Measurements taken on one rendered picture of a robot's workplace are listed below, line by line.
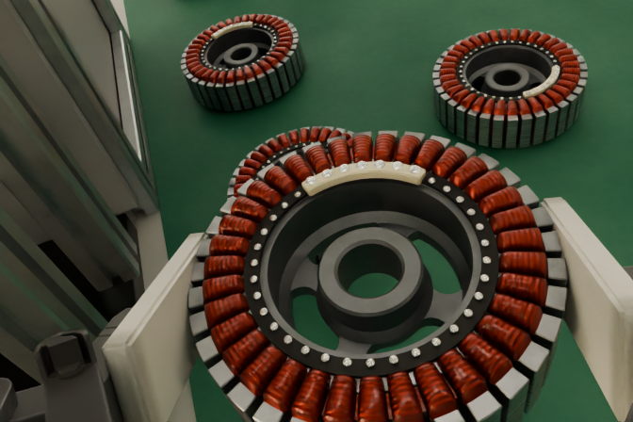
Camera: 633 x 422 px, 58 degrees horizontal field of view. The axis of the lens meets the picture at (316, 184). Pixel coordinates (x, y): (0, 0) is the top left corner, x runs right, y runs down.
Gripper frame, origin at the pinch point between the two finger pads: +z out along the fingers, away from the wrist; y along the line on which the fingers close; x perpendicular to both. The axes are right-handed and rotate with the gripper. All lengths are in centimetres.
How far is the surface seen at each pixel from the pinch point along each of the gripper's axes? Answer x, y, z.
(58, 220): -1.2, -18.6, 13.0
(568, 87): 0.4, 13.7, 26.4
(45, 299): -1.3, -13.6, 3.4
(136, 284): -7.6, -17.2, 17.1
